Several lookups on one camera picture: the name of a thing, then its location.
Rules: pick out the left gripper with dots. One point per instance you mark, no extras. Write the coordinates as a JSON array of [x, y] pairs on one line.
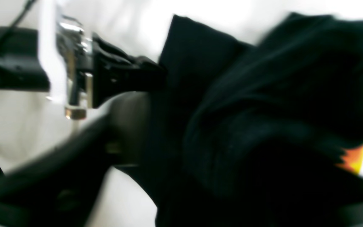
[[57, 58]]

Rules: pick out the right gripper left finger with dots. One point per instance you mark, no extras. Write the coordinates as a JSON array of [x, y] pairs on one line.
[[60, 188]]

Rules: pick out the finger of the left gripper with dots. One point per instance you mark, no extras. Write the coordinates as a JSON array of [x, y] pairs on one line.
[[115, 72]]

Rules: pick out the black printed t-shirt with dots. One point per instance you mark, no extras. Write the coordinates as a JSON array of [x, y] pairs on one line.
[[264, 146]]

